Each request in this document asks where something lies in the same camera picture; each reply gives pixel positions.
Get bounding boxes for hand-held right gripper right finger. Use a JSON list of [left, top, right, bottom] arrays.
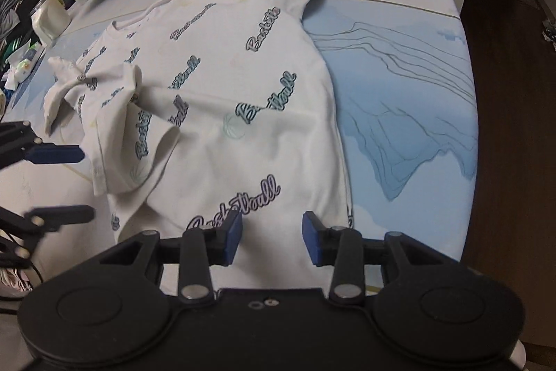
[[303, 210, 457, 304]]

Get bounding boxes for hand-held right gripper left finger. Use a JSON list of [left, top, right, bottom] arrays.
[[99, 209, 243, 305]]

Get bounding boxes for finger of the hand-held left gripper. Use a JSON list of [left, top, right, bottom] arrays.
[[0, 121, 85, 170], [0, 205, 95, 263]]

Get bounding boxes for white lettered print t-shirt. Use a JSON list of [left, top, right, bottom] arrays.
[[43, 0, 355, 255]]

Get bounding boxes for pile of dark clothes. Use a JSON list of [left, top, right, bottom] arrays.
[[0, 0, 54, 94]]

